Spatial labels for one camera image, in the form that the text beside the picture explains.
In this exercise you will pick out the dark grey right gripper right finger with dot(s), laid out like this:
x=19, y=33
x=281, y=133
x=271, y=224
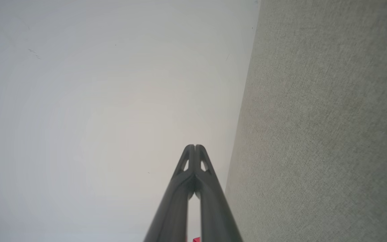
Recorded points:
x=217, y=211

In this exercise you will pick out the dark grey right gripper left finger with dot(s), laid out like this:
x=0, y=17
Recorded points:
x=173, y=208

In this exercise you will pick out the red and white jersey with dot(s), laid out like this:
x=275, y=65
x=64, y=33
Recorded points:
x=196, y=240

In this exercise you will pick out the grey fabric sofa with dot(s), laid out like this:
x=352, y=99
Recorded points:
x=314, y=134

